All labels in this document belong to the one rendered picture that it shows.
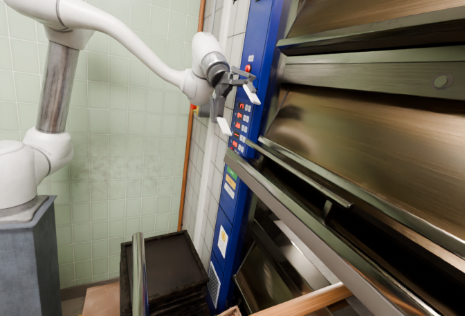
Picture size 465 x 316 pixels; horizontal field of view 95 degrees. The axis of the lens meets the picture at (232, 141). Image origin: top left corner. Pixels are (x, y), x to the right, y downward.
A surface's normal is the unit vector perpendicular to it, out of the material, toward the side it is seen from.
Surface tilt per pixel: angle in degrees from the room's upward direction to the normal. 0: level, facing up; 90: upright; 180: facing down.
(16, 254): 90
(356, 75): 90
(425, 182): 70
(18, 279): 90
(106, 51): 90
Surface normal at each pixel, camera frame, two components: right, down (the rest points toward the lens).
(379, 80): -0.90, -0.03
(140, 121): 0.41, 0.30
